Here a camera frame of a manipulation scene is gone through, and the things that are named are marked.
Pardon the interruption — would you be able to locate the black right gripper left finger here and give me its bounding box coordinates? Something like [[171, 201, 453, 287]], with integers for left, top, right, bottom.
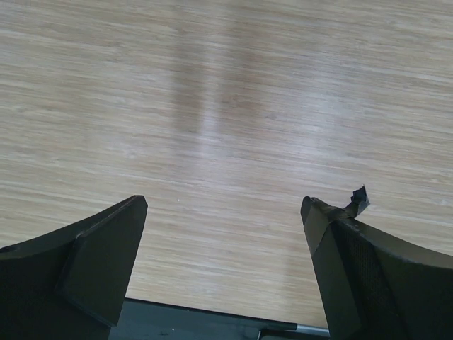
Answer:
[[1, 195, 148, 339]]

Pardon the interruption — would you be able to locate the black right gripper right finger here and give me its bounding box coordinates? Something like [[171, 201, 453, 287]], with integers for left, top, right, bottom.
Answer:
[[300, 188, 452, 339]]

